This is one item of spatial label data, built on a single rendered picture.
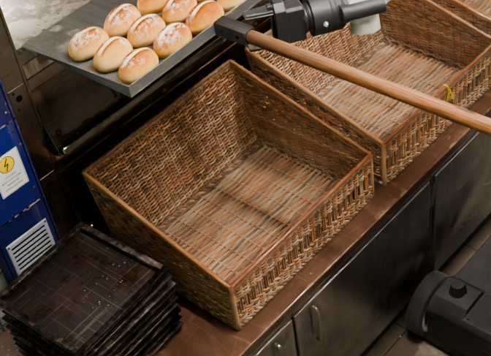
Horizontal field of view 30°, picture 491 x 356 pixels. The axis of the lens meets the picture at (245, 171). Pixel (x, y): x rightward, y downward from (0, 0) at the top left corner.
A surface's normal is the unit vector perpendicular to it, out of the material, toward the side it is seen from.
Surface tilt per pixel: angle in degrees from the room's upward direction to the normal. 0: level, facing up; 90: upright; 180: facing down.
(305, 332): 90
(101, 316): 0
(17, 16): 0
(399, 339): 0
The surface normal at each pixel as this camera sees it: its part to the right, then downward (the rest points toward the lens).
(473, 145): 0.74, 0.39
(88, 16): -0.12, -0.73
